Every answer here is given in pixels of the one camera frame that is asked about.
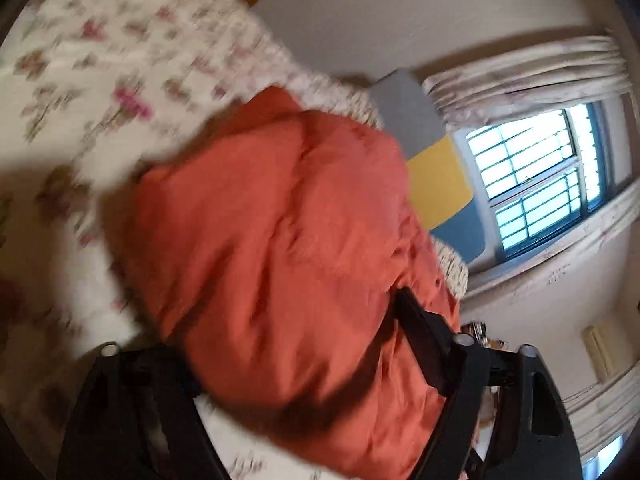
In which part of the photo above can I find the floral bed quilt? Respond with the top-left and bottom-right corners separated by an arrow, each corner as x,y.
0,0 -> 471,480

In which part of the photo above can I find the floral curtain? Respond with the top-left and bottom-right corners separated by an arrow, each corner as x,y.
422,35 -> 630,123

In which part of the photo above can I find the white air conditioner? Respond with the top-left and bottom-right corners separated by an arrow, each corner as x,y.
583,325 -> 621,382

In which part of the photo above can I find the barred window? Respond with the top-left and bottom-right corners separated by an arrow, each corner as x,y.
465,101 -> 608,262

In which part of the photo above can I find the orange garment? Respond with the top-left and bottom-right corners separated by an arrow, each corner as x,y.
102,85 -> 482,480

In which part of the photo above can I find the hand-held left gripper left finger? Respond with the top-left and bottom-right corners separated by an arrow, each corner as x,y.
56,342 -> 223,480

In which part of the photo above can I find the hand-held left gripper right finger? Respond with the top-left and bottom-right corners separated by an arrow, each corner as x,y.
395,287 -> 585,480

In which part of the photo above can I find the grey yellow blue headboard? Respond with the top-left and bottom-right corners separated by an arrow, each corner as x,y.
367,68 -> 487,265

